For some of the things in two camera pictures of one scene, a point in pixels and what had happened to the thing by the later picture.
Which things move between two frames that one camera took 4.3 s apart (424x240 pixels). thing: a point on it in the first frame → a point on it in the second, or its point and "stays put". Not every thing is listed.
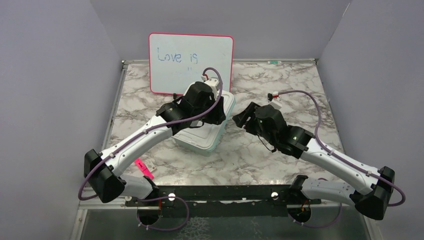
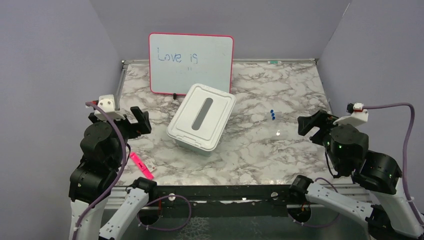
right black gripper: x=240 y=119 → x=321 y=118
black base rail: x=261 y=201 stays put
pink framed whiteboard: x=177 y=60 stays put
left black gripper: x=218 y=115 → x=143 y=122
